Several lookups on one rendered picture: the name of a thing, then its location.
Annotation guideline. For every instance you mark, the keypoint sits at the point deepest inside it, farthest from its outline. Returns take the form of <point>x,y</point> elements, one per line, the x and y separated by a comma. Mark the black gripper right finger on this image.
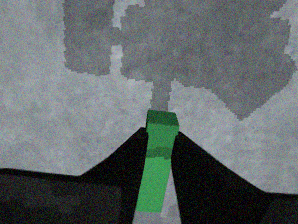
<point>208,192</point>

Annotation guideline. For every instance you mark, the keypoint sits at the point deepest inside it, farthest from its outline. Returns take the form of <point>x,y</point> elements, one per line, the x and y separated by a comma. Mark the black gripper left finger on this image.
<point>105,194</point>

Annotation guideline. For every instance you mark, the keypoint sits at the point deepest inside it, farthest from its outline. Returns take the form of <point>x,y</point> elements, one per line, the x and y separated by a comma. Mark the green rectangular post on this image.
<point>162,127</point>

